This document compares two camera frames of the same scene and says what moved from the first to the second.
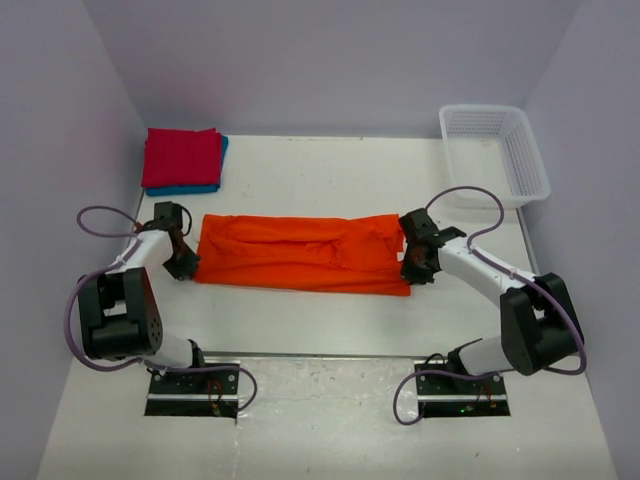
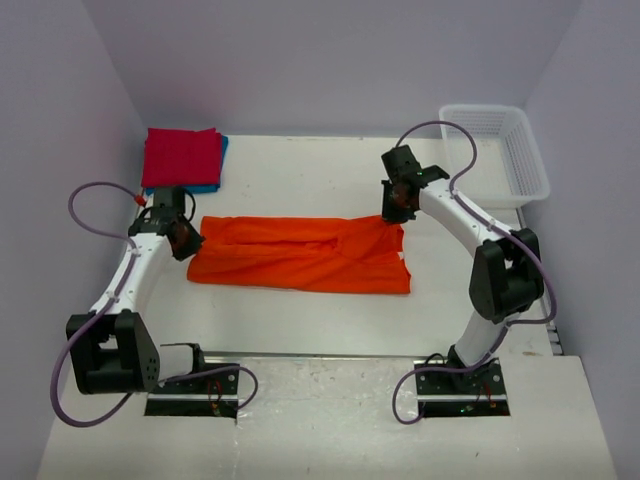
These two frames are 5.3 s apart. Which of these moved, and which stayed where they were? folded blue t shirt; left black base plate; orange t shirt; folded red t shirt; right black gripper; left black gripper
Moved: left black gripper; right black gripper
Stayed: folded red t shirt; left black base plate; orange t shirt; folded blue t shirt
